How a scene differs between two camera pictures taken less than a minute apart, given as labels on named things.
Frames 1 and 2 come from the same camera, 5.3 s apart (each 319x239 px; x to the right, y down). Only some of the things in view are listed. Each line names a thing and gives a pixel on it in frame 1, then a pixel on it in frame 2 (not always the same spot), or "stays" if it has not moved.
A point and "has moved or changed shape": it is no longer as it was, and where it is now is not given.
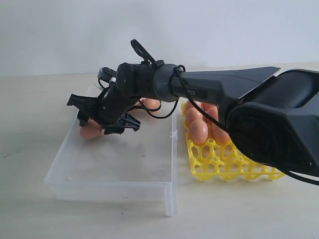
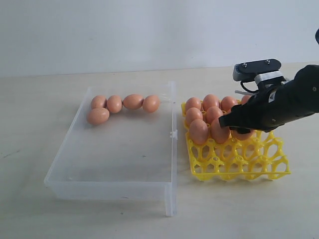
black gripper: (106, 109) -> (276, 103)
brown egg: (188, 105) stays
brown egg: (91, 130) has moved or changed shape
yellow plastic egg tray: (215, 160) stays
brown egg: (193, 114) stays
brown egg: (199, 131) stays
